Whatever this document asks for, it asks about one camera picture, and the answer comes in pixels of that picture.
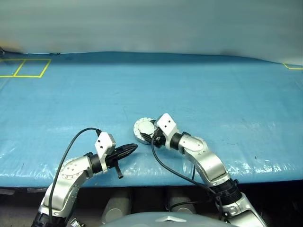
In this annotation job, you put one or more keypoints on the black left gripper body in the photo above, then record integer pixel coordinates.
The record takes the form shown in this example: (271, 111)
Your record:
(111, 160)

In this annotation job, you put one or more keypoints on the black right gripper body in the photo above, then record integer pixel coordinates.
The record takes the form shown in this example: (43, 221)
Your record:
(159, 137)

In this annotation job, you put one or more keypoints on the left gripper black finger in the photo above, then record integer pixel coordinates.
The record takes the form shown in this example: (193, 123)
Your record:
(125, 154)
(127, 146)

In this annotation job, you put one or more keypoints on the silver motor housing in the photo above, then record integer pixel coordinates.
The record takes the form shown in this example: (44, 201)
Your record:
(137, 134)

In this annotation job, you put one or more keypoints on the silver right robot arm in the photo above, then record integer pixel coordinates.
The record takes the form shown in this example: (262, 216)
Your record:
(208, 163)

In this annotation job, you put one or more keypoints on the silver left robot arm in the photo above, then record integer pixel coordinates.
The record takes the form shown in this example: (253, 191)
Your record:
(71, 170)

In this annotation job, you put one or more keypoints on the blue plastic table cover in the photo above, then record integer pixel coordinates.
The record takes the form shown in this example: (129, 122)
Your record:
(151, 89)

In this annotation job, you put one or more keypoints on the grey rounded cylinder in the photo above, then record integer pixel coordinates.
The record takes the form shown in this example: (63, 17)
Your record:
(181, 204)
(117, 205)

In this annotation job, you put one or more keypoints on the grey robot torso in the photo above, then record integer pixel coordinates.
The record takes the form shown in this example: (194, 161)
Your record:
(156, 221)

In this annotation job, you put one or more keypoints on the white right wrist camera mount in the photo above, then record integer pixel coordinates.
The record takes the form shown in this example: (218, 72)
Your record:
(166, 125)

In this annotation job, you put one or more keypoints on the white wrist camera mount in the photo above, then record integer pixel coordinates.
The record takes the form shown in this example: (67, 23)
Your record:
(103, 142)
(166, 125)

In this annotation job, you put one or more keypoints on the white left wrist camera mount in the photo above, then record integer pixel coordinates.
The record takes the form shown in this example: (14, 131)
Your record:
(103, 142)

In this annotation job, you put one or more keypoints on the small metal bracket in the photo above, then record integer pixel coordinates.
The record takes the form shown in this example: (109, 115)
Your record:
(75, 222)

